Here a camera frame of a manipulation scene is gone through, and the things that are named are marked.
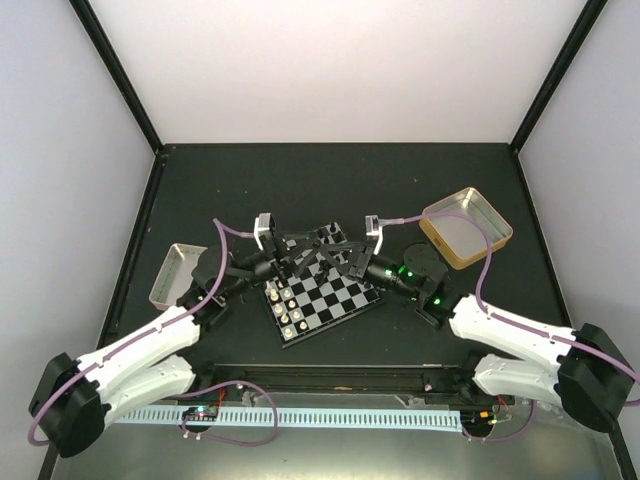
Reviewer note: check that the black frame post right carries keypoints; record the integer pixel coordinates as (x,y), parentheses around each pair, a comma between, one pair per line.
(572,45)

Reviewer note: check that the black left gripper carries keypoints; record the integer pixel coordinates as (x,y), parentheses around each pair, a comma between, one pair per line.
(290,252)

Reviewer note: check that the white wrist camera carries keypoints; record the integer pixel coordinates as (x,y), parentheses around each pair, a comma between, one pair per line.
(374,231)
(264,230)

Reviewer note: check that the gold metal tin tray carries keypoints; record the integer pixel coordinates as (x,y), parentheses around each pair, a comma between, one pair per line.
(464,226)

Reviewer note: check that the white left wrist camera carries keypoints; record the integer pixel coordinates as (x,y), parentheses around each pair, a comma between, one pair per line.
(264,230)

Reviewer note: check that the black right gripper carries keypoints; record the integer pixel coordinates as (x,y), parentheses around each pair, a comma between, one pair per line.
(358,260)

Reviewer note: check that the black mounting rail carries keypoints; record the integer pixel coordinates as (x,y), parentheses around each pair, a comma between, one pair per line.
(437,385)

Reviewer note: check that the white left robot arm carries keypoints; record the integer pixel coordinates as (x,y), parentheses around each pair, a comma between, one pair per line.
(76,400)

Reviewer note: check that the row of white chess pieces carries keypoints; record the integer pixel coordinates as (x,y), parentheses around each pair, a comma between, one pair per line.
(286,311)

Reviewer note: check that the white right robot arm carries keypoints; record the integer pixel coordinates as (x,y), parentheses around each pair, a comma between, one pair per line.
(580,370)

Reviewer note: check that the black frame post left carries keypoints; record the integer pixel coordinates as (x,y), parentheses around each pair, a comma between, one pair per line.
(89,20)

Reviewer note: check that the black frame post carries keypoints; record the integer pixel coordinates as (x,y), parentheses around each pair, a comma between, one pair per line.
(572,45)
(89,20)

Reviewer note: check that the black white chess board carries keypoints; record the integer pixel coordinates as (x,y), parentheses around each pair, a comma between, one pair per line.
(327,298)

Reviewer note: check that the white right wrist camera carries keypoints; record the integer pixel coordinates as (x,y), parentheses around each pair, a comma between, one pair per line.
(374,231)

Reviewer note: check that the light blue cable duct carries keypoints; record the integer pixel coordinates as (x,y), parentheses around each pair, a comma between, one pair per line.
(285,417)

